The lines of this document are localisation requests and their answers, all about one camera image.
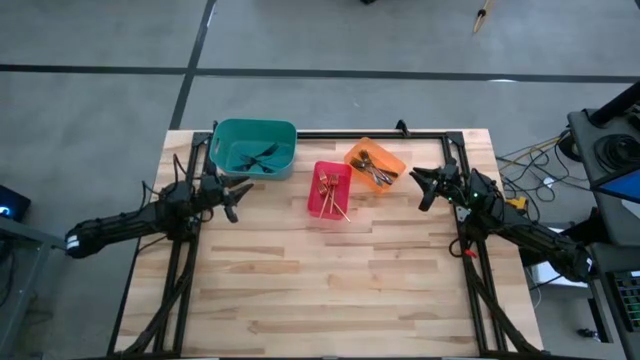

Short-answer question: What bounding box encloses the black keyboard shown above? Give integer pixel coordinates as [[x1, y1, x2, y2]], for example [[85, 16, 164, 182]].
[[612, 269, 640, 346]]

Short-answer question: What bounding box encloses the orange plastic bin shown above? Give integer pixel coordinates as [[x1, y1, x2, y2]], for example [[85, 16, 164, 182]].
[[343, 136, 407, 195]]

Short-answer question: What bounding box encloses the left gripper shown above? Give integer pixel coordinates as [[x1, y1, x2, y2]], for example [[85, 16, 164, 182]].
[[198, 173, 255, 224]]

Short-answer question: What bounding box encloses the pink plastic bin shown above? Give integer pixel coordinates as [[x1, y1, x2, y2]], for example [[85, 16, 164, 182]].
[[306, 161, 354, 223]]

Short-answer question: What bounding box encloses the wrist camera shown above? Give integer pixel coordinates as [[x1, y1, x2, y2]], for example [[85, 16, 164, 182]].
[[159, 180, 199, 214], [467, 169, 501, 214]]

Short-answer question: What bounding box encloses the coiled black cable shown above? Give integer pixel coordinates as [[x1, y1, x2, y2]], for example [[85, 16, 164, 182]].
[[594, 133, 640, 174]]

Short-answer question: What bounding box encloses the blue tablet screen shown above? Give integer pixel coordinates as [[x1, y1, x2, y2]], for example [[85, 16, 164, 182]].
[[589, 167, 640, 206]]

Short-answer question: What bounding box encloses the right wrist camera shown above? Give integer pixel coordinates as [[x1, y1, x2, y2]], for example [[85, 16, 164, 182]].
[[467, 169, 501, 214]]

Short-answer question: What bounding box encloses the yellow cable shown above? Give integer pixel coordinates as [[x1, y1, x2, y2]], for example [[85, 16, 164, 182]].
[[498, 135, 569, 172]]

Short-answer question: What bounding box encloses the grey metal table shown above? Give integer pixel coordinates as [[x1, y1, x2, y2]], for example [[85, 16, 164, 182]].
[[0, 214, 84, 360]]

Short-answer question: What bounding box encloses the yellow and black hand tool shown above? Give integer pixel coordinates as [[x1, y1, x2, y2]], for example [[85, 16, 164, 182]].
[[472, 0, 496, 35]]

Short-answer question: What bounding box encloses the teal plastic bin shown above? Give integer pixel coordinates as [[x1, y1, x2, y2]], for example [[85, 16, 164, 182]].
[[209, 117, 299, 181]]

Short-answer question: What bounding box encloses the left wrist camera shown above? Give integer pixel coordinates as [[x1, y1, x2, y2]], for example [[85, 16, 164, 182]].
[[159, 180, 199, 214]]

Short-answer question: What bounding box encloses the grey equipment cart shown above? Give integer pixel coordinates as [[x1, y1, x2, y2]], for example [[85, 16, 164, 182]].
[[567, 107, 640, 249]]

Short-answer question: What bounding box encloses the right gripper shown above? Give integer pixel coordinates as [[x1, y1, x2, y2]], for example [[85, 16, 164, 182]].
[[409, 158, 471, 212]]

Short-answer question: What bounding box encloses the white box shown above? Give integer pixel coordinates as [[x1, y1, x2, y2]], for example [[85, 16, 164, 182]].
[[522, 223, 591, 290]]

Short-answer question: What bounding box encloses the black left camera cable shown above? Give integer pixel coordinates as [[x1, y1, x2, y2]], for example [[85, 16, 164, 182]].
[[139, 153, 216, 224]]

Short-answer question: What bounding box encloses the black electronic box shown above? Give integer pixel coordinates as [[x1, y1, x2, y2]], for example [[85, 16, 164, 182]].
[[0, 183, 32, 224]]

